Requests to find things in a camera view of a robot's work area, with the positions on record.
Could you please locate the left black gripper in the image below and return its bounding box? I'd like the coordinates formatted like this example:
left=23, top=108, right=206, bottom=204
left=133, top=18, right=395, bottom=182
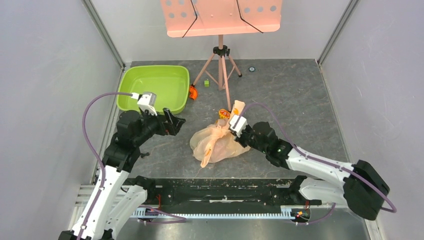
left=134, top=107, right=186, bottom=146

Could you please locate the translucent orange plastic bag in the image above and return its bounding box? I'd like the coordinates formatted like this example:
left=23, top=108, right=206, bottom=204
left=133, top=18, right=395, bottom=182
left=189, top=118, right=251, bottom=168

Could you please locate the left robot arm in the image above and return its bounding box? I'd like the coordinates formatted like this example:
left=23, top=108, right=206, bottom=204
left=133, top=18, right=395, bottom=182
left=58, top=108, right=186, bottom=240

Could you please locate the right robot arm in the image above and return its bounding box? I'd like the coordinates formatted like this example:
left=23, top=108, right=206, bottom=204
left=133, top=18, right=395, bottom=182
left=229, top=118, right=390, bottom=221

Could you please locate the orange toy by basin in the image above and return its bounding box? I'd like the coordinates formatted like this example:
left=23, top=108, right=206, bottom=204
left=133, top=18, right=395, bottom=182
left=188, top=84, right=198, bottom=100

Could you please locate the green plastic basin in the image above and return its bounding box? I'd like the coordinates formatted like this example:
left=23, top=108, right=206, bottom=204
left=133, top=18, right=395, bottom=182
left=118, top=65, right=190, bottom=115

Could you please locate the yellow red toy fruit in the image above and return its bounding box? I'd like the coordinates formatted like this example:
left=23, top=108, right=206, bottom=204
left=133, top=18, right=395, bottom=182
left=218, top=108, right=231, bottom=120

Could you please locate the pink music stand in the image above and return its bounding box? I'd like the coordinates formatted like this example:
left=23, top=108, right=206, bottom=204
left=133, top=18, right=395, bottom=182
left=160, top=0, right=283, bottom=110

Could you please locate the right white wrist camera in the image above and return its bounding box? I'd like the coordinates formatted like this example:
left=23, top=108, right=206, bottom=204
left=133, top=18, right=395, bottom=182
left=229, top=114, right=248, bottom=137

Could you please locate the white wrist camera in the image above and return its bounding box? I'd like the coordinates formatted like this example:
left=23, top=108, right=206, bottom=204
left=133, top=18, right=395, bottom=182
left=229, top=114, right=248, bottom=137
left=131, top=91, right=158, bottom=116

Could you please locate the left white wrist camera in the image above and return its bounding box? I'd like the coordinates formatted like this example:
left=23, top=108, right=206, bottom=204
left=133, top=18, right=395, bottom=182
left=131, top=91, right=158, bottom=116

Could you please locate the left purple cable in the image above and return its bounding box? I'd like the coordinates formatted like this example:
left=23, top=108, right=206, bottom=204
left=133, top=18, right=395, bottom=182
left=75, top=91, right=187, bottom=240

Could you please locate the purple cable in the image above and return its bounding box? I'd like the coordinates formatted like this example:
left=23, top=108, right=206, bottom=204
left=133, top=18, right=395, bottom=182
left=239, top=101, right=398, bottom=226
left=75, top=91, right=187, bottom=240

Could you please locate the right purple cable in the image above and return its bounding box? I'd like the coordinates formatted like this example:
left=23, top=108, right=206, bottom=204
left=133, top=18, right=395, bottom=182
left=239, top=101, right=398, bottom=226

